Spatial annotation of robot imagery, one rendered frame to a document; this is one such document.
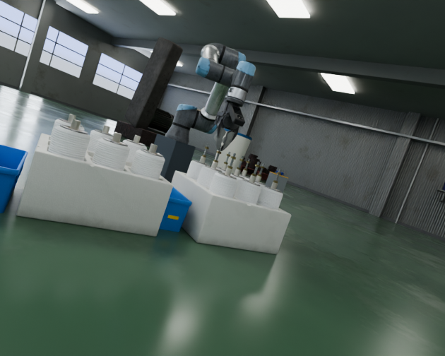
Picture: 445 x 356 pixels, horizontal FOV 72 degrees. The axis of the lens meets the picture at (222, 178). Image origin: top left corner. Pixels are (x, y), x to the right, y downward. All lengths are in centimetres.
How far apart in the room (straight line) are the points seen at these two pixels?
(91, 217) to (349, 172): 958
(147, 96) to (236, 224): 400
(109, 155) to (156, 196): 19
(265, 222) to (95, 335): 82
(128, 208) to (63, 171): 21
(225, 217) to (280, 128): 1023
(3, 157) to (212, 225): 72
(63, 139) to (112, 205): 23
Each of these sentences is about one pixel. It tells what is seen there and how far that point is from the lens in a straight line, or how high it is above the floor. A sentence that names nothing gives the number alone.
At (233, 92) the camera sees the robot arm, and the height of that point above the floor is 56.
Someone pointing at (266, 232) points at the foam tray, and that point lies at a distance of 124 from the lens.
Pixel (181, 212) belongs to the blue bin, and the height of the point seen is 7.
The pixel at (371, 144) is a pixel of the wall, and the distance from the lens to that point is 1027.
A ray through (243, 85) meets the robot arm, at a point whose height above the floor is 60.
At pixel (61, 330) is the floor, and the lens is 57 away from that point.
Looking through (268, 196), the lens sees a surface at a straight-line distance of 125.
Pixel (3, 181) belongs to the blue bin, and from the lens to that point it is 93.
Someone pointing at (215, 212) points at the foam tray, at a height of 12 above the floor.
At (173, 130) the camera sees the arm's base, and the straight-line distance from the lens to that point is 189.
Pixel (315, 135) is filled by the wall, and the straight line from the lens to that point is 1074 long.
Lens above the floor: 34
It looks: 5 degrees down
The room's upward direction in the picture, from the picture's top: 19 degrees clockwise
